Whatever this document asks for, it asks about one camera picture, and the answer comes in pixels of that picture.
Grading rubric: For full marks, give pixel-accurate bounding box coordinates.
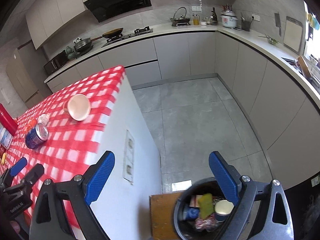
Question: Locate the blue Pepsi can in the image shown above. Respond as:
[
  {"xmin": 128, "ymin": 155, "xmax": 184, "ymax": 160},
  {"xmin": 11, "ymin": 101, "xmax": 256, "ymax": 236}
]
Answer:
[{"xmin": 25, "ymin": 123, "xmax": 49, "ymax": 149}]

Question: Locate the clear plastic bag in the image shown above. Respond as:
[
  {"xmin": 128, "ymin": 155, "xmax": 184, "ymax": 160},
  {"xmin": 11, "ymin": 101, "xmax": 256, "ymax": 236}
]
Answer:
[{"xmin": 194, "ymin": 213, "xmax": 222, "ymax": 232}]

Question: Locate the black trash bin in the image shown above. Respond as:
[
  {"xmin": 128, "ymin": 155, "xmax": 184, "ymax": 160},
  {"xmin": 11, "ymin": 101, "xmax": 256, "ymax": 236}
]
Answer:
[{"xmin": 172, "ymin": 177, "xmax": 235, "ymax": 239}]

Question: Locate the person's hand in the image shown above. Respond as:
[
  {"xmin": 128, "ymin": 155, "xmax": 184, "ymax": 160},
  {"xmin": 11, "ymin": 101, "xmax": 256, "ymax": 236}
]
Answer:
[{"xmin": 10, "ymin": 220, "xmax": 21, "ymax": 233}]

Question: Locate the white blue paper bowl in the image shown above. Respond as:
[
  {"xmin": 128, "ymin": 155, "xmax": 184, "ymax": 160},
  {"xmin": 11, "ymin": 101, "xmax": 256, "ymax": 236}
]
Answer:
[{"xmin": 214, "ymin": 200, "xmax": 234, "ymax": 222}]

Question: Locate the white blue jar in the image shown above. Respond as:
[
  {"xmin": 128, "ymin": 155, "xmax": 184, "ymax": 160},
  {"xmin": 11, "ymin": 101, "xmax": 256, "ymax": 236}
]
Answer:
[{"xmin": 0, "ymin": 127, "xmax": 12, "ymax": 150}]

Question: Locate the red bottle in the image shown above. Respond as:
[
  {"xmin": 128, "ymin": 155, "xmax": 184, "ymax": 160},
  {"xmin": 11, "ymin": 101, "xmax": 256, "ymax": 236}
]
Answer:
[{"xmin": 0, "ymin": 104, "xmax": 18, "ymax": 136}]

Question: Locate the orange plastic bag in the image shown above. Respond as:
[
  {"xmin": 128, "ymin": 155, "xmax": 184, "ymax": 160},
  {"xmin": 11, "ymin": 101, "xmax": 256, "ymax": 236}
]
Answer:
[{"xmin": 24, "ymin": 119, "xmax": 37, "ymax": 133}]

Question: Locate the red checkered tablecloth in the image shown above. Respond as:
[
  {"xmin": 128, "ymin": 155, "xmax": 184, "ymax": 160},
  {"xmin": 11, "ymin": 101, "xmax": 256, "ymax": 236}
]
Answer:
[{"xmin": 0, "ymin": 65, "xmax": 126, "ymax": 240}]

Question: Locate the wooden board on floor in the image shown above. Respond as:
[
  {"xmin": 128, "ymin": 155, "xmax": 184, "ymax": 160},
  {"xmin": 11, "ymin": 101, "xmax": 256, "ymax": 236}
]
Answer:
[{"xmin": 149, "ymin": 191, "xmax": 182, "ymax": 240}]

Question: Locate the red paper cup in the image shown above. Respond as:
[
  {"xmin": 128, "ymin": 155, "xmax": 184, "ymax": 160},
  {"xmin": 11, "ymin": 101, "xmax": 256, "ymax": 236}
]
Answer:
[{"xmin": 63, "ymin": 94, "xmax": 91, "ymax": 121}]

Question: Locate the black microwave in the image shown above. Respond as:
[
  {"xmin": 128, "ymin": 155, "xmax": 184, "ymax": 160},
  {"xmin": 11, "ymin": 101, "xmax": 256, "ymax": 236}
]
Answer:
[{"xmin": 44, "ymin": 50, "xmax": 68, "ymax": 75}]

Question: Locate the black lidded pan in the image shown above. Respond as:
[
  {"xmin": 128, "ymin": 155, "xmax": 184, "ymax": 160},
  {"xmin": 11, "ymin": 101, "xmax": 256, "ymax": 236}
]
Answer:
[{"xmin": 74, "ymin": 37, "xmax": 92, "ymax": 53}]

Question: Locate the utensil holder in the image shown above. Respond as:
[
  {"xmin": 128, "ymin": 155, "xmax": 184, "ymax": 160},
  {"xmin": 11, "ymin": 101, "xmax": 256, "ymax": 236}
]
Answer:
[{"xmin": 241, "ymin": 14, "xmax": 254, "ymax": 32}]

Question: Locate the dark wine bottle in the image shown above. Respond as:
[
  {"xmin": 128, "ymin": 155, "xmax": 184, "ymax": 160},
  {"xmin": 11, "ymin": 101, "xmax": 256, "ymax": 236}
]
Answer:
[{"xmin": 210, "ymin": 7, "xmax": 219, "ymax": 25}]

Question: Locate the wok on stove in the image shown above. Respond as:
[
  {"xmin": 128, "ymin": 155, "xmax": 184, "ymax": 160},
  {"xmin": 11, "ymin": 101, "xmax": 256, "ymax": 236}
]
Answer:
[{"xmin": 91, "ymin": 28, "xmax": 123, "ymax": 41}]

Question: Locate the white rice cooker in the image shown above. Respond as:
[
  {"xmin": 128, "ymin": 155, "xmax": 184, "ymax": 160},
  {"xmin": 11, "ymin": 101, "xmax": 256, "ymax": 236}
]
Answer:
[{"xmin": 221, "ymin": 10, "xmax": 238, "ymax": 28}]

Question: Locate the white cutting board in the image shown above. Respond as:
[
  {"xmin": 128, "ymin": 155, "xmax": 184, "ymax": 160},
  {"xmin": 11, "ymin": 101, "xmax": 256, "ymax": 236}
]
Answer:
[{"xmin": 283, "ymin": 16, "xmax": 303, "ymax": 54}]

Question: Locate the cleaver knife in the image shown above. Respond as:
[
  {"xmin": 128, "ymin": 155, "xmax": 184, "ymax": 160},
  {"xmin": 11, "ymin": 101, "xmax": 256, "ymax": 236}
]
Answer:
[{"xmin": 274, "ymin": 12, "xmax": 282, "ymax": 37}]

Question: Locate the orange oil bottle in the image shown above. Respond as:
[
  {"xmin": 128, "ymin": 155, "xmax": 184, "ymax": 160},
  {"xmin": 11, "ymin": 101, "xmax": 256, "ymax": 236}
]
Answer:
[{"xmin": 193, "ymin": 14, "xmax": 200, "ymax": 25}]

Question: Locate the gas stove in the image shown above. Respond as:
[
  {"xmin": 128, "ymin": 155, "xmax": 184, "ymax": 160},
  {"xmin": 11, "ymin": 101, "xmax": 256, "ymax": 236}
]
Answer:
[{"xmin": 103, "ymin": 26, "xmax": 153, "ymax": 47}]

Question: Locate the black range hood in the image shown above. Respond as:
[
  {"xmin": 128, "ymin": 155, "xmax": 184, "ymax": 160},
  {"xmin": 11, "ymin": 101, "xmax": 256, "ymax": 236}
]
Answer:
[{"xmin": 84, "ymin": 0, "xmax": 151, "ymax": 22}]

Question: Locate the wall socket panel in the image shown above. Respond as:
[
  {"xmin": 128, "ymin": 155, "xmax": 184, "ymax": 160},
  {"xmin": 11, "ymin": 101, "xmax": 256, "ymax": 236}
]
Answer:
[{"xmin": 123, "ymin": 130, "xmax": 135, "ymax": 185}]

